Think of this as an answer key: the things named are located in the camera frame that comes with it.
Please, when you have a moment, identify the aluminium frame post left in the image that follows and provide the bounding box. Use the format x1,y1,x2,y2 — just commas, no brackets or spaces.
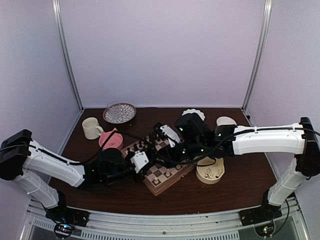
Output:
51,0,84,112

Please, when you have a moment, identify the wooden chess board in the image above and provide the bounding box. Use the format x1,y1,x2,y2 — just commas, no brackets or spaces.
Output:
121,136,195,196

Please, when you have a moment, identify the pink cat ear bowl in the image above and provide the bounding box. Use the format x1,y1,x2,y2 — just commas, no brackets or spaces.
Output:
98,128,123,150

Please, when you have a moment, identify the cream cat ear bowl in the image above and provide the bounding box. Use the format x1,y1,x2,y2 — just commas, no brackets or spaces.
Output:
195,157,225,185

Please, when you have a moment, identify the white scalloped bowl black rim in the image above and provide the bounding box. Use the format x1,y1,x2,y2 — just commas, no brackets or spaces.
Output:
182,108,206,121

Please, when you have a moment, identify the aluminium front rail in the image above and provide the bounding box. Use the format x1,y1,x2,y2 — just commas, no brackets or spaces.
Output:
18,197,311,240

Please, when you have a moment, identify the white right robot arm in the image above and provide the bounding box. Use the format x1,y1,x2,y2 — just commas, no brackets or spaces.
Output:
153,113,320,221

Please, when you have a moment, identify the patterned ceramic plate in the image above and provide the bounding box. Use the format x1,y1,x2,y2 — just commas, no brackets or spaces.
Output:
102,101,137,124

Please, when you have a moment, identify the clear drinking glass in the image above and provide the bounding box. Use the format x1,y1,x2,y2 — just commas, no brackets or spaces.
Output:
107,100,122,121

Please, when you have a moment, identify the aluminium frame post right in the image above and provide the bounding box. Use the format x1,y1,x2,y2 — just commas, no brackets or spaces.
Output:
241,0,273,112

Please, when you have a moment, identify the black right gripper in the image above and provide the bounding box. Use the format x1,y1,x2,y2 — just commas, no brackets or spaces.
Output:
154,138,206,168

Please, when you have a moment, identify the plain white round bowl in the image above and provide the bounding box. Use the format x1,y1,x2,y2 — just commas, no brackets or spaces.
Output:
216,116,237,127

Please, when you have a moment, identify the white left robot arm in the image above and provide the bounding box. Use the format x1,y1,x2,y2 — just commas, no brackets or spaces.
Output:
0,129,157,222

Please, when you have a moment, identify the white ribbed mug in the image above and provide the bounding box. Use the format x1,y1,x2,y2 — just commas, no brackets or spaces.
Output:
82,117,104,140

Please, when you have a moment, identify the aluminium frame post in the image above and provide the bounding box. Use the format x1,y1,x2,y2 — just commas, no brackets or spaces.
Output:
241,0,273,112
51,0,84,112

